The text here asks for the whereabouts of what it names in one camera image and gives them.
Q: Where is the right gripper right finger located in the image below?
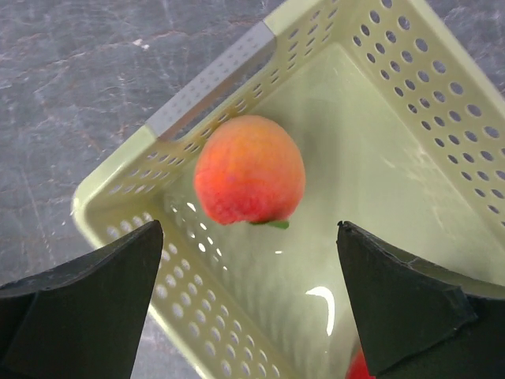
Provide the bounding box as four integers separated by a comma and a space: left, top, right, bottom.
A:
336, 221, 504, 378

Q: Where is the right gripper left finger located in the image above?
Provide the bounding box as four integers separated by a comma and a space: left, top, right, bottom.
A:
1, 220, 163, 379

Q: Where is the red apple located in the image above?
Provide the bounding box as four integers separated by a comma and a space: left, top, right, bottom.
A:
345, 348, 375, 379

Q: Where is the pale green plastic basket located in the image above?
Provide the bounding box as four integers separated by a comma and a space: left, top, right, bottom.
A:
72, 1, 504, 378

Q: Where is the orange peach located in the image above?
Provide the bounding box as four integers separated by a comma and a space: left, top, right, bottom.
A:
193, 115, 306, 227

